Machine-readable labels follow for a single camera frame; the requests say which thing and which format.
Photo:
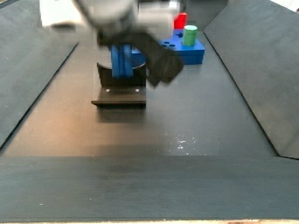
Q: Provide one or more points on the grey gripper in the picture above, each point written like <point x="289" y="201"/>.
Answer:
<point x="135" y="22"/>

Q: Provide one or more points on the blue star prism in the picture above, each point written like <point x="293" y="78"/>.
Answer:
<point x="122" y="61"/>

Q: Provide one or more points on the blue shape sorter board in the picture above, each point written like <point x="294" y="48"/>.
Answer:
<point x="190" y="54"/>

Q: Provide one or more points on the dark curved fixture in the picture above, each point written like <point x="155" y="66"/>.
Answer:
<point x="121" y="92"/>

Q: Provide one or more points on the green hexagonal peg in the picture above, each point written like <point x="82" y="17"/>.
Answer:
<point x="190" y="35"/>

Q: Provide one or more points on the red rounded block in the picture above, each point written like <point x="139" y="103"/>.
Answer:
<point x="181" y="20"/>

